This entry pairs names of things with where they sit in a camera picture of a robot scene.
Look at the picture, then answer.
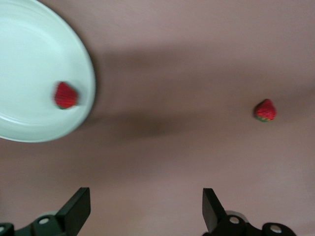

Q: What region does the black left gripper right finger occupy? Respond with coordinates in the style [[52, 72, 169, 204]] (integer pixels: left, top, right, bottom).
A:
[[202, 188, 262, 236]]

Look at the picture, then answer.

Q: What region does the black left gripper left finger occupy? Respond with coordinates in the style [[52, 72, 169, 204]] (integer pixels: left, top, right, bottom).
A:
[[15, 187, 91, 236]]

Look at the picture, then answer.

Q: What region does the brown table cover sheet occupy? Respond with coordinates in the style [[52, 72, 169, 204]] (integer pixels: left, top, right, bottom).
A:
[[0, 0, 315, 236]]

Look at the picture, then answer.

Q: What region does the pale green round plate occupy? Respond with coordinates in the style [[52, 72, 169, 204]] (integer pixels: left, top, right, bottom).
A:
[[0, 0, 96, 144]]

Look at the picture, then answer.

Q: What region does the red strawberry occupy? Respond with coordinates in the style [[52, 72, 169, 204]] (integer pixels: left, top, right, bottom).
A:
[[53, 81, 80, 110], [254, 98, 277, 123]]

